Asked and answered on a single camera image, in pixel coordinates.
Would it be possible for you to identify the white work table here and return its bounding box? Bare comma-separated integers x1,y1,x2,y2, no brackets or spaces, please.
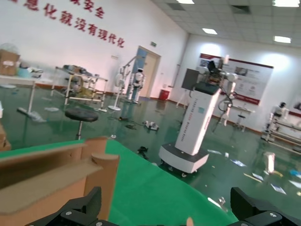
0,74,54,114

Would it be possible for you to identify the black floor object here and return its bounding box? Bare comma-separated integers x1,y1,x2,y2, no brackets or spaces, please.
136,145,150,160

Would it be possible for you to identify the red bin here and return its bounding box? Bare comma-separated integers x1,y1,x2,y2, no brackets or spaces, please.
159,89,171,101

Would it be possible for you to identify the white gantry frame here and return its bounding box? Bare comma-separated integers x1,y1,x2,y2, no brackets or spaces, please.
122,55,143,102

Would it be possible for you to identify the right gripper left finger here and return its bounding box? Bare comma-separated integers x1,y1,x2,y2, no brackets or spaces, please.
27,186,111,226

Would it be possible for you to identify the small cardboard carton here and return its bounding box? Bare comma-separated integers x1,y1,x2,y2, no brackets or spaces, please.
0,123,12,152

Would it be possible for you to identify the white pipe rack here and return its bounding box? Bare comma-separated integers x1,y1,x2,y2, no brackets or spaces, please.
51,65,110,112

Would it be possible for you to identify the small white humanoid robot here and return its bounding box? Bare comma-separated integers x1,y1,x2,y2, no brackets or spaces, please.
131,67,148,105

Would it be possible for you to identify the cardboard mailer box round-hole flap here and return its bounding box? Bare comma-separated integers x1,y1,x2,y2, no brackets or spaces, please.
0,136,121,226

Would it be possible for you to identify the low white metal rack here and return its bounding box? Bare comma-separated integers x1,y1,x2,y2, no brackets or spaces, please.
260,112,301,148

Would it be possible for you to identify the beige door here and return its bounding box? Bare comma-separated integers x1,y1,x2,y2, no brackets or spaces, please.
136,45,163,98

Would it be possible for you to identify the large cardboard carton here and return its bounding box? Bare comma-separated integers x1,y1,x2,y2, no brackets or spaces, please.
0,48,22,77

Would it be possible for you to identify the white pedestal mobile robot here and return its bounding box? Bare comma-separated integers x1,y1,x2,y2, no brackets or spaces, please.
158,55,239,178

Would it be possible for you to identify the small grey stool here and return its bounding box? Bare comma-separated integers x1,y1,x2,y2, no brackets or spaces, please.
236,113,247,130

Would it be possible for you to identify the red-framed wall poster board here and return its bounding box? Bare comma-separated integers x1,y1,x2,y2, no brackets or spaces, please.
199,53,275,107

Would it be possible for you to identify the white power strip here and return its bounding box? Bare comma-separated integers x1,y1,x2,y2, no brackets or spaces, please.
143,120,161,131

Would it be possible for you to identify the black round stool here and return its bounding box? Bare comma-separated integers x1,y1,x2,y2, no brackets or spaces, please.
64,108,99,141

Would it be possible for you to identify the white standing fan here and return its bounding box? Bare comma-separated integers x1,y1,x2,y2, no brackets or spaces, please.
107,66,128,112

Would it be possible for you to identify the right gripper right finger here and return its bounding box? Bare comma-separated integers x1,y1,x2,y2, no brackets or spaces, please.
230,187,301,226

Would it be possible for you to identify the green table cloth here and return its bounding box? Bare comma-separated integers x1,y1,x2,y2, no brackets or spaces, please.
0,138,239,226

